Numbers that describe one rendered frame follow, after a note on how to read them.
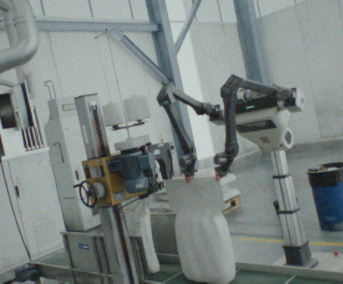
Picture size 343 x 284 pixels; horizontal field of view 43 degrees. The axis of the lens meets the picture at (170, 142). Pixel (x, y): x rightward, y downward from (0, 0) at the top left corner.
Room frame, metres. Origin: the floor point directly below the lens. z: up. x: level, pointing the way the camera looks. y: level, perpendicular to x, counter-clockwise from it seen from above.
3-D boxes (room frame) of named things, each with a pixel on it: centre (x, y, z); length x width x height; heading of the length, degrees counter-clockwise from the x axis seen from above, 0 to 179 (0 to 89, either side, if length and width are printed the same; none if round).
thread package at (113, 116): (3.05, 0.36, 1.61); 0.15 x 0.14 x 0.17; 46
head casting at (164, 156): (3.21, 0.21, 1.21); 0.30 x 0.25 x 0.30; 46
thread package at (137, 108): (2.87, 0.17, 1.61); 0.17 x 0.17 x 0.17
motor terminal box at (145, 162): (2.72, 0.17, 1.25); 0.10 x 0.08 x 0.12; 161
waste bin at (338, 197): (4.60, -1.60, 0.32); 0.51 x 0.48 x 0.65; 136
